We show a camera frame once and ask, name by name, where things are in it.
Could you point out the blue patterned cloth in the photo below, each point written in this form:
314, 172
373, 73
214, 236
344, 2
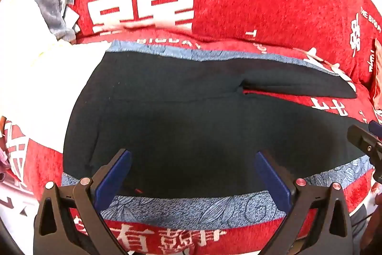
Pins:
194, 208

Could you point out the white printed sheet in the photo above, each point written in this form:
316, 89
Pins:
15, 213

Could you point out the grey cloth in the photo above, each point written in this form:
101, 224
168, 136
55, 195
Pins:
50, 1

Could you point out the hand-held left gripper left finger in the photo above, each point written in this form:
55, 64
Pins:
113, 177

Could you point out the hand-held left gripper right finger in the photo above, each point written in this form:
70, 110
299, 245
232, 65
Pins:
274, 180

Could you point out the white cloth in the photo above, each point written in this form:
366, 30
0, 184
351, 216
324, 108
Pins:
38, 78

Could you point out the black pants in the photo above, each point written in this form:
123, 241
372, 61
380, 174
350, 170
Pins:
185, 123

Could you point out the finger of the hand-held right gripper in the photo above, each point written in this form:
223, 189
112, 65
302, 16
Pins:
365, 143

